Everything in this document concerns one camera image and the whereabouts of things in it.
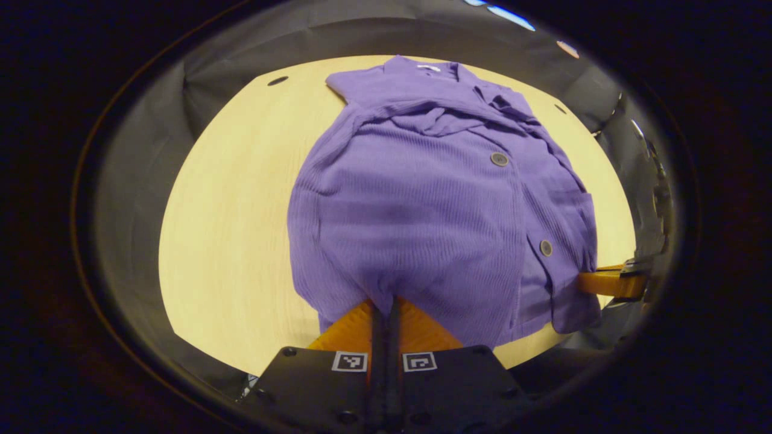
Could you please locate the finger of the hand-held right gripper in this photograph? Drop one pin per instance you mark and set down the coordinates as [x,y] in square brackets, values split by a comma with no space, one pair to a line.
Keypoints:
[615,267]
[609,284]

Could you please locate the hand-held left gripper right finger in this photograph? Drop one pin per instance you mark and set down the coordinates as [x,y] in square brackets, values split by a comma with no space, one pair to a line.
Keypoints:
[452,392]

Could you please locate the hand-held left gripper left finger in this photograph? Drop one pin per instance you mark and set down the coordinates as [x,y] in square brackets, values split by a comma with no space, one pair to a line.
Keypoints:
[313,392]

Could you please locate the purple button-up shirt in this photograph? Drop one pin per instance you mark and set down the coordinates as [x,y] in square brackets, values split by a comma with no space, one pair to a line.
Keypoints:
[422,211]

